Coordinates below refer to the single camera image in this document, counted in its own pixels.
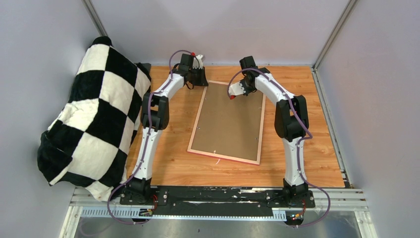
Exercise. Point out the white slotted cable duct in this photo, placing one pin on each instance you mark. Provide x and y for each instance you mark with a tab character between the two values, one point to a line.
143	213

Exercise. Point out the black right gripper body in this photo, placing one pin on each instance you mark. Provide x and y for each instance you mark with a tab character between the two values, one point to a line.
248	89

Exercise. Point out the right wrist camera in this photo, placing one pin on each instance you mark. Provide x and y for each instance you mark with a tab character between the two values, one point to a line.
235	90

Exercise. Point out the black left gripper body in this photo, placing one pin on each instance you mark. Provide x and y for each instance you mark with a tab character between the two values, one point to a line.
196	76

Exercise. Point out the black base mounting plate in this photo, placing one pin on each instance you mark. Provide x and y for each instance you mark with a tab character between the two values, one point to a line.
226	200

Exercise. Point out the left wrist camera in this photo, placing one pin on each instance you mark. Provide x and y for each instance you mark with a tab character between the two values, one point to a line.
198	61

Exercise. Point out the brown frame backing board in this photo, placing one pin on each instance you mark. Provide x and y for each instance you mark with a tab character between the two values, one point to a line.
229	128

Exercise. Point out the black white checkered pillow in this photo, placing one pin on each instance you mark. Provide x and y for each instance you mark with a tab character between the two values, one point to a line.
88	143

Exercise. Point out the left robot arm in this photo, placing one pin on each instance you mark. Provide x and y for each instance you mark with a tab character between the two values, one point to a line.
154	120

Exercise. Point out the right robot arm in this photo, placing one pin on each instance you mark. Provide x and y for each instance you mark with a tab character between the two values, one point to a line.
291	124

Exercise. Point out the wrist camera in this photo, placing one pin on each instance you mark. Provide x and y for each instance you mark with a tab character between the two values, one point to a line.
235	90
198	61

